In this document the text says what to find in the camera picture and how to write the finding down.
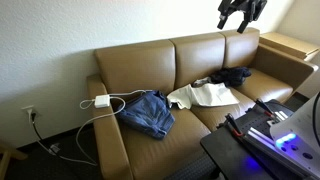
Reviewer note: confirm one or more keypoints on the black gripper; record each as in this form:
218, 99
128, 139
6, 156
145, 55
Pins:
253, 3

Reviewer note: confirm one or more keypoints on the black cloth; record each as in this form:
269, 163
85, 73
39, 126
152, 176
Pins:
230, 76

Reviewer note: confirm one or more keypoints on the small grey white cloth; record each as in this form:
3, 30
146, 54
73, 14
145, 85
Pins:
201, 82

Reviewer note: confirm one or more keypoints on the tan leather couch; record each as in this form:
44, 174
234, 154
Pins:
150, 66

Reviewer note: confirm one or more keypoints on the light wooden side table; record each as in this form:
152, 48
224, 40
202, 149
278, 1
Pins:
286, 43

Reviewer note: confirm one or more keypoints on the black red clamp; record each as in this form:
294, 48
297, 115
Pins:
265, 106
233, 125

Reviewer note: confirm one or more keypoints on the blue denim jeans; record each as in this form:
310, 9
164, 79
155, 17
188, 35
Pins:
146, 115

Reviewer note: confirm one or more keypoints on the white power adapter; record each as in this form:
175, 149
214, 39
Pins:
101, 101

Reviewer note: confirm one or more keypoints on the grey plug block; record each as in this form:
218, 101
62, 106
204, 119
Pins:
54, 148

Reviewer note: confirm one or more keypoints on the wooden chair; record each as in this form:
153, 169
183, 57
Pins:
10, 154

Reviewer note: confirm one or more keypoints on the aluminium mounting rail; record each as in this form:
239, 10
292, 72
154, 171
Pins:
260, 136

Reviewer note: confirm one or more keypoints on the white wall outlet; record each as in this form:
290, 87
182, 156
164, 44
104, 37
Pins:
27, 109

